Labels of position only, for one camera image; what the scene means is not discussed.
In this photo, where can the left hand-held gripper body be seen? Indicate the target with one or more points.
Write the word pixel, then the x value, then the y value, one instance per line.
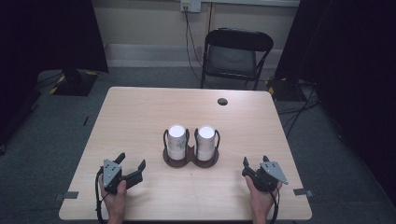
pixel 109 174

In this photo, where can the plain white paper cup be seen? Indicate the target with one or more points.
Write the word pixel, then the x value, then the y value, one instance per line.
pixel 206 143

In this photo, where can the person's left hand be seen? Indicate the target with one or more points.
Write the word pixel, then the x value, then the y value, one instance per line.
pixel 115 202

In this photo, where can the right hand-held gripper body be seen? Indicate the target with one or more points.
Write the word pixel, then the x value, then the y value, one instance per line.
pixel 269 174

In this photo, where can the white wall socket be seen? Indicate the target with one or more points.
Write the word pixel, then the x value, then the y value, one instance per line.
pixel 190 5

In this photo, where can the black table grommet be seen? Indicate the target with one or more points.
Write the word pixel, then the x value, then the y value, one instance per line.
pixel 222 101

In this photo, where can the person's right hand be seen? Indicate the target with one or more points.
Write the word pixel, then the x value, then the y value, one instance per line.
pixel 261 200

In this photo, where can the grey tape strip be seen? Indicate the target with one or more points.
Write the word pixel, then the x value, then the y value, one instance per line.
pixel 302 192
pixel 68 195

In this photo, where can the white patterned paper cup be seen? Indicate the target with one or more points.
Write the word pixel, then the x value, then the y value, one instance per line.
pixel 176 143

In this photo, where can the black folding chair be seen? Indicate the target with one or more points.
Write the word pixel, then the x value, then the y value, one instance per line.
pixel 232 59

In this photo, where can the black stand base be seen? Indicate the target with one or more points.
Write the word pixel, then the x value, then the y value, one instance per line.
pixel 285 90
pixel 74 84

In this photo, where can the dark brown double cup holder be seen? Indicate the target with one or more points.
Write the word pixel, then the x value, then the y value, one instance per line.
pixel 190 157

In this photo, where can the black curtain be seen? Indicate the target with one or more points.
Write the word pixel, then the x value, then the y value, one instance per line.
pixel 37 46
pixel 348 77

